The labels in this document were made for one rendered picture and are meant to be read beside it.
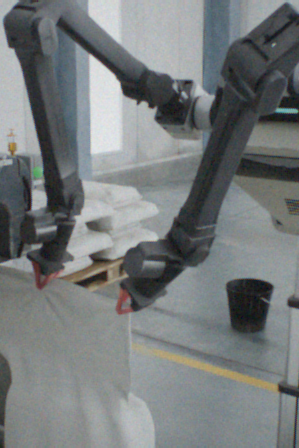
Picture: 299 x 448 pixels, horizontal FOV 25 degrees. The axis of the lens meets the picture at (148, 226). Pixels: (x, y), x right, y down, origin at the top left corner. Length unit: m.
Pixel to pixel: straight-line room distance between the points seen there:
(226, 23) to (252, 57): 9.11
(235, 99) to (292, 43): 0.12
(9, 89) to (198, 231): 6.06
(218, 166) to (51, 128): 0.41
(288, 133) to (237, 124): 0.50
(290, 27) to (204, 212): 0.36
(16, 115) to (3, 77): 0.43
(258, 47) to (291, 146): 0.52
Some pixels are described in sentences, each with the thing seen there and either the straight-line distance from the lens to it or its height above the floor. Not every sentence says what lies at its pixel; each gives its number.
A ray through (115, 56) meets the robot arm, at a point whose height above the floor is 1.58.
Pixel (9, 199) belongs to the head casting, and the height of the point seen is 1.23.
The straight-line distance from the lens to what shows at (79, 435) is 1.56.
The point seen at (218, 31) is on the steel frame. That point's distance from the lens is 10.19.
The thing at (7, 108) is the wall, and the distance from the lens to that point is 7.16.
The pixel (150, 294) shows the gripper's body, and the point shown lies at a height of 1.12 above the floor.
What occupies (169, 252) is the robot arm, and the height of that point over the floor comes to 1.22.
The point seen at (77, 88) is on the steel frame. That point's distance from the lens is 7.38.
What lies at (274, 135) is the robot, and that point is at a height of 1.41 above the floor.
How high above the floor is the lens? 1.57
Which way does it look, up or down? 14 degrees down
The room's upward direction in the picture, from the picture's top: straight up
